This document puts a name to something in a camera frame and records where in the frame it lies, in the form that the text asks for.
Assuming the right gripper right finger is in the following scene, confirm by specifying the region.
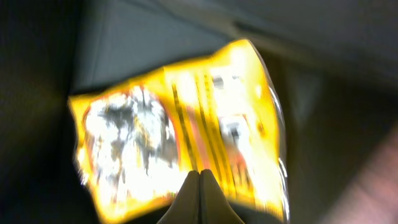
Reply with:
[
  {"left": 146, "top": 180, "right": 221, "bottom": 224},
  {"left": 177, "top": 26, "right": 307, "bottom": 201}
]
[{"left": 199, "top": 169, "right": 244, "bottom": 224}]

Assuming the black gift box with lid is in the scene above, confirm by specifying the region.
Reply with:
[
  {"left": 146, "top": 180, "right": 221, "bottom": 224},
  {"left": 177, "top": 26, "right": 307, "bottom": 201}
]
[{"left": 1, "top": 0, "right": 397, "bottom": 223}]

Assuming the yellow Hacks candy bag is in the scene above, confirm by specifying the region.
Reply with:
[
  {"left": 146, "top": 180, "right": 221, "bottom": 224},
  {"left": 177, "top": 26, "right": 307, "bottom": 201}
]
[{"left": 68, "top": 39, "right": 290, "bottom": 223}]

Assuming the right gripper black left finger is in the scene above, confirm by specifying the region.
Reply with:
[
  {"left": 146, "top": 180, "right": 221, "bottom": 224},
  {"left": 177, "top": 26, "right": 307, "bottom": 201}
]
[{"left": 157, "top": 170, "right": 200, "bottom": 224}]

